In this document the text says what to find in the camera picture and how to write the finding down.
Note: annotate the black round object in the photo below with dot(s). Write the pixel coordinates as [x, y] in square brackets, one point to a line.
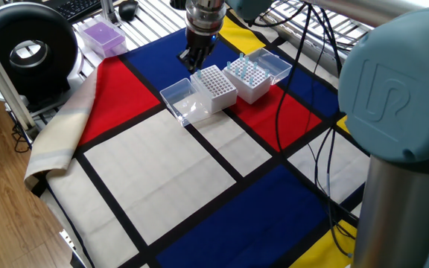
[177, 3]

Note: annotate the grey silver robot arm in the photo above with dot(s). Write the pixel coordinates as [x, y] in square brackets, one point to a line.
[397, 93]

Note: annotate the aluminium profile frame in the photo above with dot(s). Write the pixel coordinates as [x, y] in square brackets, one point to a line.
[2, 82]

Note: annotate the white pipette tip box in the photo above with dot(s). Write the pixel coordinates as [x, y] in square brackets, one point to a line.
[225, 103]
[241, 92]

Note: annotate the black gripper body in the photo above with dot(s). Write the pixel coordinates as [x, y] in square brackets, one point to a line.
[200, 42]

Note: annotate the clear box purple tip rack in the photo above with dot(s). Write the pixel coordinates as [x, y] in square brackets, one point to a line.
[103, 37]

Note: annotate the colour block tablecloth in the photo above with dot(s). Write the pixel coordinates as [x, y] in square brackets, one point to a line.
[162, 178]

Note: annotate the black round machine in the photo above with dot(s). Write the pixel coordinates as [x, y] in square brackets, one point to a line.
[50, 67]

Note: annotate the black keyboard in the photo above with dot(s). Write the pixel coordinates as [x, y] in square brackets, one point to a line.
[76, 6]

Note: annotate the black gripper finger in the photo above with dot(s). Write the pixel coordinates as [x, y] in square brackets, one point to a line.
[184, 57]
[199, 63]

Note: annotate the black computer mouse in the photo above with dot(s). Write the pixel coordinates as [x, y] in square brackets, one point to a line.
[128, 9]

